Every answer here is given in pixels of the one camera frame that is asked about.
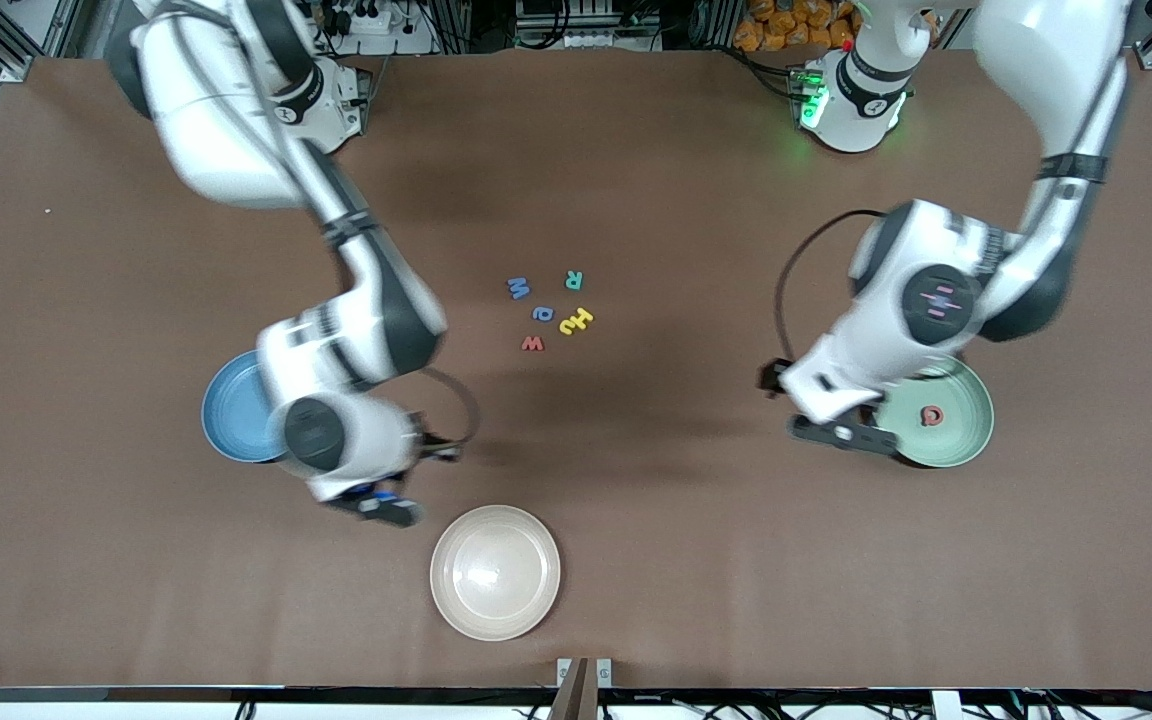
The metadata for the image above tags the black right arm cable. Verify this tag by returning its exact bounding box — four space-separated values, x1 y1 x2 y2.
421 366 482 446

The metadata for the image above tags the black equipment rack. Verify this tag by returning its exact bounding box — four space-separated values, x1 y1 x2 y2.
516 0 697 51

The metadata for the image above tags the orange objects pile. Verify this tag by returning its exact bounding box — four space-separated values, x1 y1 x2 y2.
733 0 862 53

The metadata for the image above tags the beige plate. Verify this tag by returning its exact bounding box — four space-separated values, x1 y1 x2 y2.
430 504 562 642

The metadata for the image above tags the pale green plate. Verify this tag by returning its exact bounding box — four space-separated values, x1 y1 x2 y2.
876 358 995 469

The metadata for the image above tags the blue plate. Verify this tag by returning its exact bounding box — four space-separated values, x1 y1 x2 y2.
201 350 287 464

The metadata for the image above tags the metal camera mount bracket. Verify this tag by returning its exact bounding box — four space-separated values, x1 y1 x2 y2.
548 657 614 720

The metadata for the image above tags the white power strip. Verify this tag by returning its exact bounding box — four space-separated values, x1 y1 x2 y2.
321 5 437 56

